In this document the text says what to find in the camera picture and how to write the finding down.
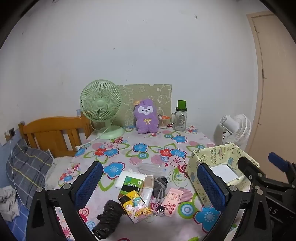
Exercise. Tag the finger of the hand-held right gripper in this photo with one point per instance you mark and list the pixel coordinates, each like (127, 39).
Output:
(277, 160)
(251, 170)

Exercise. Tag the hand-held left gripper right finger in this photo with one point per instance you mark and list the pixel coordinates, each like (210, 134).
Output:
(211, 187)

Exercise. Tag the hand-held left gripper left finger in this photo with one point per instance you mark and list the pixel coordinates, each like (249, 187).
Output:
(89, 185)

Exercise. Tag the white tissue pack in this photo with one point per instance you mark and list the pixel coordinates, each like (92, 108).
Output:
(120, 179)

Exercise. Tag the yellow patterned storage box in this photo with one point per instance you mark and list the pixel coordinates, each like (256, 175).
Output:
(209, 155)

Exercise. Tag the pink cartoon card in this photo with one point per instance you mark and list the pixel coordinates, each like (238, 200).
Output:
(174, 201)

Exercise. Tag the green tissue packet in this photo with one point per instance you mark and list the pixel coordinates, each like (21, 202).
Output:
(133, 182)

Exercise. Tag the yellow cartoon tissue packet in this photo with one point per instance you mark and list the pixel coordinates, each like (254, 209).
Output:
(136, 207)

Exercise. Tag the beige and white packet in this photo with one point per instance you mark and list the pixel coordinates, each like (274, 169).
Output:
(148, 187)

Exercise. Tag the clear plastic bag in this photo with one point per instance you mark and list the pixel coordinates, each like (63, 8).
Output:
(152, 169)

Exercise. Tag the white standing fan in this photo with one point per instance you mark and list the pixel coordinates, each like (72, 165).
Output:
(240, 129)

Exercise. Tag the grey plaid pillow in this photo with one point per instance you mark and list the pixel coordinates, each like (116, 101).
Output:
(27, 166)

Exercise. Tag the beige door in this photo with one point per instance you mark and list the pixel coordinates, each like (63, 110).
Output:
(277, 92)

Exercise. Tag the wooden bed headboard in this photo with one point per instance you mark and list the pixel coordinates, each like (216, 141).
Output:
(53, 126)

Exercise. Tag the floral tablecloth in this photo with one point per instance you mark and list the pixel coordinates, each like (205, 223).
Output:
(148, 148)

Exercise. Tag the glass jar with green lid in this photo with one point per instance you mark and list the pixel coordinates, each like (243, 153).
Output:
(180, 120)

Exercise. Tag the cotton swab container orange lid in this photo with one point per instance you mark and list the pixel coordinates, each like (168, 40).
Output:
(163, 122)

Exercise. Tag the crumpled grey white cloth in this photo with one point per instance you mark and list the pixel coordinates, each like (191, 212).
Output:
(8, 201)

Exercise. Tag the green desk fan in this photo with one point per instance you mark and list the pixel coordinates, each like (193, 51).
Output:
(100, 103)

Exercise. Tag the purple plush toy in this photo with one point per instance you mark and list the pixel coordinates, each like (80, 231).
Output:
(145, 120)

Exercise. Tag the blue bed sheet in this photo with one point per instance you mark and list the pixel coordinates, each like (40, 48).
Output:
(13, 228)

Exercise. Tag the green patterned board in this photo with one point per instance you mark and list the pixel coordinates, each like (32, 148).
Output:
(148, 92)

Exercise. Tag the dark wall socket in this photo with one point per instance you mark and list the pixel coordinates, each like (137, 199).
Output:
(11, 132)

